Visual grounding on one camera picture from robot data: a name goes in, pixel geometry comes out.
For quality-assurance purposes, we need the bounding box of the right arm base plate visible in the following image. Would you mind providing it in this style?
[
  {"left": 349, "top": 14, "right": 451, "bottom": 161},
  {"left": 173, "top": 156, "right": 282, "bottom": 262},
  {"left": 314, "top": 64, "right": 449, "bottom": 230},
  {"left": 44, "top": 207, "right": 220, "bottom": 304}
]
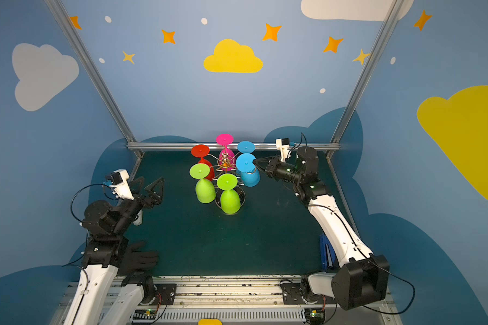
[{"left": 279, "top": 281, "right": 336, "bottom": 306}]

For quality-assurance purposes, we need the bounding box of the left frame post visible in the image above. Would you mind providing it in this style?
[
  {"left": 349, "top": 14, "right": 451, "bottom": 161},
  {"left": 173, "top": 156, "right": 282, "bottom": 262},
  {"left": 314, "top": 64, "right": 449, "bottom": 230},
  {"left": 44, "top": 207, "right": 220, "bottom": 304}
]
[{"left": 44, "top": 0, "right": 138, "bottom": 143}]

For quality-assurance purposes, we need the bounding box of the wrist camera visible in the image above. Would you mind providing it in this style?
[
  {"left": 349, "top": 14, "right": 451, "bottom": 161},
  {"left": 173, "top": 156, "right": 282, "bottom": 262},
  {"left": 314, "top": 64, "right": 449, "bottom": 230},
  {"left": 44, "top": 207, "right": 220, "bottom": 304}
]
[
  {"left": 103, "top": 169, "right": 134, "bottom": 200},
  {"left": 275, "top": 138, "right": 294, "bottom": 163}
]

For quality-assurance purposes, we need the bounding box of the yellow object at bottom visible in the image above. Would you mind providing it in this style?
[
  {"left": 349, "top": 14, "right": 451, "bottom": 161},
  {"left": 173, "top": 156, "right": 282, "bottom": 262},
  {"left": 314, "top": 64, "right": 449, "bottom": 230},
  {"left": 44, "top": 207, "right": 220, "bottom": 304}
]
[{"left": 198, "top": 319, "right": 222, "bottom": 325}]

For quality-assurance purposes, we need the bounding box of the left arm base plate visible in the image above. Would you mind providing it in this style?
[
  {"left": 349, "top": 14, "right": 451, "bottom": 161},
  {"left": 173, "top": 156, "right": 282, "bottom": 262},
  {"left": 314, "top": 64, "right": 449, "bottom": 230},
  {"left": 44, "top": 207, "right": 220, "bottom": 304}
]
[{"left": 140, "top": 284, "right": 177, "bottom": 306}]

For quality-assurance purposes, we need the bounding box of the black glove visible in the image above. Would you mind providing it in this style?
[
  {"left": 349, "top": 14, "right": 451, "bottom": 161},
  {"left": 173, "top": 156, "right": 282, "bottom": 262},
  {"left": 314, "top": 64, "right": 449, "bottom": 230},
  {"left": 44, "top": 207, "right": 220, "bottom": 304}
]
[{"left": 117, "top": 240, "right": 160, "bottom": 276}]

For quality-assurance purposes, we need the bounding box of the green wine glass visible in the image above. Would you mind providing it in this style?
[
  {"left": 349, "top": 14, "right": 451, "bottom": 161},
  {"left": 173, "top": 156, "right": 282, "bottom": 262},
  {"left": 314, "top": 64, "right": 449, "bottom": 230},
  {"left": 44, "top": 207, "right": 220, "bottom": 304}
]
[
  {"left": 217, "top": 173, "right": 241, "bottom": 215},
  {"left": 189, "top": 163, "right": 216, "bottom": 204}
]

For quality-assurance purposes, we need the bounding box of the pink wine glass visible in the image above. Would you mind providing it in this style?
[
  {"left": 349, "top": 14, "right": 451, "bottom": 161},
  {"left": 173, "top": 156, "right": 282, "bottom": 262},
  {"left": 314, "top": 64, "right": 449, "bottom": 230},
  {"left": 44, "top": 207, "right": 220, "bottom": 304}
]
[{"left": 216, "top": 134, "right": 236, "bottom": 171}]

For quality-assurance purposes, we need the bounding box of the right frame post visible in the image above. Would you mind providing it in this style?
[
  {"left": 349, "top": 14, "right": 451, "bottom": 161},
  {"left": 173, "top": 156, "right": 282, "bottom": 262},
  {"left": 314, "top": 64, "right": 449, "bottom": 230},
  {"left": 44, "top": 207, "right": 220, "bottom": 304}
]
[{"left": 330, "top": 0, "right": 406, "bottom": 144}]

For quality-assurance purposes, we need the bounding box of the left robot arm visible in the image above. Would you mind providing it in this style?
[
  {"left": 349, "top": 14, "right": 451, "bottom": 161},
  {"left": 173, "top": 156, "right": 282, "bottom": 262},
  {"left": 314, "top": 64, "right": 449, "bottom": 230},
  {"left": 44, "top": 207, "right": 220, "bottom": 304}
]
[{"left": 65, "top": 169, "right": 165, "bottom": 324}]

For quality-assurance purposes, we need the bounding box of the rear frame bar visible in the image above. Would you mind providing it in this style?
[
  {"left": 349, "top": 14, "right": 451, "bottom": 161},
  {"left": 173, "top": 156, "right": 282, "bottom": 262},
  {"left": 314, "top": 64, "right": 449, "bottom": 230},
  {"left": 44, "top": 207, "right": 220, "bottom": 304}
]
[{"left": 127, "top": 142, "right": 340, "bottom": 152}]

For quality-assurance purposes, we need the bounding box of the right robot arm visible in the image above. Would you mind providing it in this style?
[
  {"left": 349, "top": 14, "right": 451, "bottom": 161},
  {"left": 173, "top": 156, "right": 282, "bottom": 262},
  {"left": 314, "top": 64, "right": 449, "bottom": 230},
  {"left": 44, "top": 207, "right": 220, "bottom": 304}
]
[{"left": 253, "top": 147, "right": 390, "bottom": 310}]

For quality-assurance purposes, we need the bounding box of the aluminium rail base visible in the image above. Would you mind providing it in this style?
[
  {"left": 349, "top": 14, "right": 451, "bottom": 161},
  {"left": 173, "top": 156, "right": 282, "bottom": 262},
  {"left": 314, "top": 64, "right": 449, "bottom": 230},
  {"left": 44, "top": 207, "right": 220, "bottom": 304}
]
[{"left": 48, "top": 275, "right": 403, "bottom": 325}]

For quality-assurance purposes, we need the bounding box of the frame post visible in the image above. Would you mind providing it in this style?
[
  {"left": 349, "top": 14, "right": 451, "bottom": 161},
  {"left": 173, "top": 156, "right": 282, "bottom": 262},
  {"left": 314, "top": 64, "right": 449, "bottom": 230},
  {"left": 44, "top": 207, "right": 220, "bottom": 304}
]
[
  {"left": 44, "top": 0, "right": 138, "bottom": 143},
  {"left": 330, "top": 0, "right": 406, "bottom": 144}
]

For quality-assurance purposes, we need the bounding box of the circuit board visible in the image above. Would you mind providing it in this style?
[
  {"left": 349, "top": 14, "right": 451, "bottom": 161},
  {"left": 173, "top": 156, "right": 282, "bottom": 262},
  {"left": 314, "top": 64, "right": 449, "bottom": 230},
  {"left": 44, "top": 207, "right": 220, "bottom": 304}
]
[
  {"left": 304, "top": 309, "right": 325, "bottom": 325},
  {"left": 130, "top": 309, "right": 159, "bottom": 324}
]

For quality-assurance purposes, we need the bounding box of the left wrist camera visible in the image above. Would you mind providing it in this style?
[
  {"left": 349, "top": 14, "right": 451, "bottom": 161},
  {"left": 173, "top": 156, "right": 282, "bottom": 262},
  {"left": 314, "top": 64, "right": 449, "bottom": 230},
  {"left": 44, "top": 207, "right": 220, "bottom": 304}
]
[{"left": 103, "top": 169, "right": 134, "bottom": 200}]

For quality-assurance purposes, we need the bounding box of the white brush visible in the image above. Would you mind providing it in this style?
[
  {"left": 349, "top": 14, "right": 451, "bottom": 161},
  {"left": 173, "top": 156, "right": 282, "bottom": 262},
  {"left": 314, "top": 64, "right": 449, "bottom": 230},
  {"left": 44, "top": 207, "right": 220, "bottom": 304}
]
[{"left": 132, "top": 210, "right": 143, "bottom": 226}]

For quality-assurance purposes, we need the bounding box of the blue wine glass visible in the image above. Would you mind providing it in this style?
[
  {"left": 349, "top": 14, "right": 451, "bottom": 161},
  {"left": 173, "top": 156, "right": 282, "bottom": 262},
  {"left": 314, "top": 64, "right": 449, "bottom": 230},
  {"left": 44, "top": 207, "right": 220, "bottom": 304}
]
[
  {"left": 237, "top": 141, "right": 256, "bottom": 154},
  {"left": 236, "top": 153, "right": 260, "bottom": 187}
]

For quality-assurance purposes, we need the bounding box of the blue tool at table edge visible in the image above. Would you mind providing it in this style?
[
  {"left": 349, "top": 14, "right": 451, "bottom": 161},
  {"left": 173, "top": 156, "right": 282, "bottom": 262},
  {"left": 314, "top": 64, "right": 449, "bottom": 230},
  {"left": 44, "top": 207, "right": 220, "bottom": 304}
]
[{"left": 319, "top": 234, "right": 337, "bottom": 271}]

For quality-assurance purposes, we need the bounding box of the gold wire glass rack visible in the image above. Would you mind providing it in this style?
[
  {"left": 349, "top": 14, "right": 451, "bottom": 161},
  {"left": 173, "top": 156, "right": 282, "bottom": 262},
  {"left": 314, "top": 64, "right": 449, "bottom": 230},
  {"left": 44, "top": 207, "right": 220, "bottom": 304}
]
[{"left": 213, "top": 148, "right": 245, "bottom": 215}]

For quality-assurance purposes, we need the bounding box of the red wine glass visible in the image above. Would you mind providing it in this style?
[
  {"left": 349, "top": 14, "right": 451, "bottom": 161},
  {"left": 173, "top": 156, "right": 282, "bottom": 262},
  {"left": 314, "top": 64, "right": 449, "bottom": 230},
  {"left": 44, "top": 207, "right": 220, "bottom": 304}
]
[{"left": 191, "top": 144, "right": 215, "bottom": 181}]

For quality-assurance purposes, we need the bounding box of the left circuit board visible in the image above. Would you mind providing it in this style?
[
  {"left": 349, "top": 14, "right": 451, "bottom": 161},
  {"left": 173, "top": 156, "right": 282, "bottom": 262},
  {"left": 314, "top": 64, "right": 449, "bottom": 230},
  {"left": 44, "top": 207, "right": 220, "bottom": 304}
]
[{"left": 130, "top": 309, "right": 159, "bottom": 324}]

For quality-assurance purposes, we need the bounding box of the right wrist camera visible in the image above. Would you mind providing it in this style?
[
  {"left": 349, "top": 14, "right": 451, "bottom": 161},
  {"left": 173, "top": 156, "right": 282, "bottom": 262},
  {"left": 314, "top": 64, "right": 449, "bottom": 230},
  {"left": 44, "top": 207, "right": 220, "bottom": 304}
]
[{"left": 275, "top": 138, "right": 294, "bottom": 163}]

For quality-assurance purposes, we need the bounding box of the right circuit board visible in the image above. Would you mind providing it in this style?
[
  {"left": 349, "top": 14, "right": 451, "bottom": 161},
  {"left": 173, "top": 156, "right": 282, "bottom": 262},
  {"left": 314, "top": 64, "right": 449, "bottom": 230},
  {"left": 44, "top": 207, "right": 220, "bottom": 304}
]
[{"left": 304, "top": 309, "right": 325, "bottom": 325}]

